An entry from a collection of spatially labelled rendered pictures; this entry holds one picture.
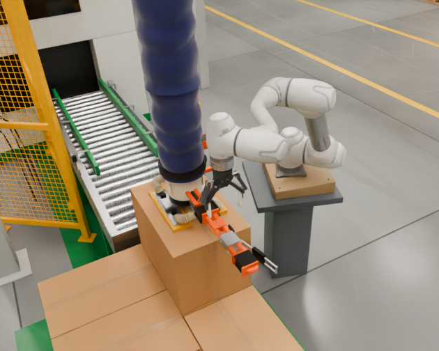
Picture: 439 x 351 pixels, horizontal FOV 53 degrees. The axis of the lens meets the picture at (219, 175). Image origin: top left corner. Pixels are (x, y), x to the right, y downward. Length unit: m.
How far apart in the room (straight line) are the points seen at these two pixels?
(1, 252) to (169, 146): 1.83
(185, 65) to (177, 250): 0.81
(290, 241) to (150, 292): 1.00
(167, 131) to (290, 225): 1.22
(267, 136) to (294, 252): 1.61
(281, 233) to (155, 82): 1.44
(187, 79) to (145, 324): 1.19
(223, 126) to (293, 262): 1.71
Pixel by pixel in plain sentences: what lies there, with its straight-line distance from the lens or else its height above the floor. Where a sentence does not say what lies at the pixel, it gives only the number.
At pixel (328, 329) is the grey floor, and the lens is 2.90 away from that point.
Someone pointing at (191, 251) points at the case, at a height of 0.94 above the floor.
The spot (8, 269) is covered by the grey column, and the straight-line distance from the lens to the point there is 3.52.
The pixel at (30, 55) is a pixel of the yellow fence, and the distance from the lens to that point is 2.88.
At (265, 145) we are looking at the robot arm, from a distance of 1.46.
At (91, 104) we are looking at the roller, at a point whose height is 0.53.
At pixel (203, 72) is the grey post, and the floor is 0.22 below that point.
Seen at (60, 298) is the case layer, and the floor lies 0.54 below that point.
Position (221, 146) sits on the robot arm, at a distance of 1.52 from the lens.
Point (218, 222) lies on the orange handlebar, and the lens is 1.88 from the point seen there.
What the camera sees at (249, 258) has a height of 1.10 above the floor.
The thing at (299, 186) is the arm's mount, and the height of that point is 0.81.
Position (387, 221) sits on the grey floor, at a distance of 3.69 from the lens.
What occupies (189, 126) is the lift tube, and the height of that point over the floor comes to 1.44.
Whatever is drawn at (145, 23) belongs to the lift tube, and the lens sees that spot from 1.72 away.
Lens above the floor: 2.33
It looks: 35 degrees down
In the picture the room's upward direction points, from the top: 3 degrees counter-clockwise
